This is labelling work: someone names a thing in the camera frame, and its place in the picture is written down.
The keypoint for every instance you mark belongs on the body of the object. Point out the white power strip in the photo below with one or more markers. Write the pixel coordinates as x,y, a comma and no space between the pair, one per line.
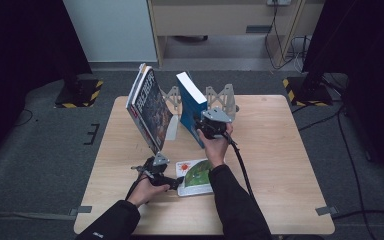
279,2

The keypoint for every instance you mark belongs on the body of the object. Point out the black curtain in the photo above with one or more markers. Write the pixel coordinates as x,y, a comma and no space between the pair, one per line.
370,50
20,50

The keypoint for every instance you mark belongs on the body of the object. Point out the grey metal expandable book stand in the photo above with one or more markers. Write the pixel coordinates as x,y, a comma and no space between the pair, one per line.
226,100

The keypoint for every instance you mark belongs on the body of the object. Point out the person's right hand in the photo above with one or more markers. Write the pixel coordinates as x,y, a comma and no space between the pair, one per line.
217,150

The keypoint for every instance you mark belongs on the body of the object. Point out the person's left hand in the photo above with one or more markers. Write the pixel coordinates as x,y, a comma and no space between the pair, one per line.
146,193

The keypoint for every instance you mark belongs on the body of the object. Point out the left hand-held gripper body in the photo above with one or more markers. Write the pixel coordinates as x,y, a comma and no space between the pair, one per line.
155,173

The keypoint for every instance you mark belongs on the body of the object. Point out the striped black stand base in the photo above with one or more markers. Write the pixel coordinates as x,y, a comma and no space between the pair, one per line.
80,95
308,95

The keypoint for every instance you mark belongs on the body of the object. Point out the dark cover magazine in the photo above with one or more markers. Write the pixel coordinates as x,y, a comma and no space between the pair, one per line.
153,110

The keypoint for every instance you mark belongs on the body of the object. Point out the grey tape piece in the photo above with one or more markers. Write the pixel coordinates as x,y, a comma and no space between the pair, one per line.
81,210
326,210

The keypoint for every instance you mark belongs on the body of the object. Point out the blue book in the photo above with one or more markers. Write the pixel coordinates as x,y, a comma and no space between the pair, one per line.
188,110

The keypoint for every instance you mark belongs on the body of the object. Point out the black floor tape mark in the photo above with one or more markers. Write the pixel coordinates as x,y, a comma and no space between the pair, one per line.
92,133

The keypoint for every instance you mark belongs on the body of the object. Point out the white cabinet panel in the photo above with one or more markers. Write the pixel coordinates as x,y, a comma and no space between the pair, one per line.
113,30

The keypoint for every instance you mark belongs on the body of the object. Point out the orange edged magazine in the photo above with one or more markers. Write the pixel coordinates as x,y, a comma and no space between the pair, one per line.
136,85

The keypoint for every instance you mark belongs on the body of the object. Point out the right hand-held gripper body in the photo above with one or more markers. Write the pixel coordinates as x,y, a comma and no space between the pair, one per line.
215,125

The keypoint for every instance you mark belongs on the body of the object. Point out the small white picture book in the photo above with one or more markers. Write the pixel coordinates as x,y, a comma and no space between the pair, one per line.
193,178

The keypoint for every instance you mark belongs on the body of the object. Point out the light wooden desk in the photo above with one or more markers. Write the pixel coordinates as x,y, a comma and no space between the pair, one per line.
213,18

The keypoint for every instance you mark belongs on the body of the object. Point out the portrait cover magazine red banner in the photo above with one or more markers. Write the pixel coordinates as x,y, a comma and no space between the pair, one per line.
136,119

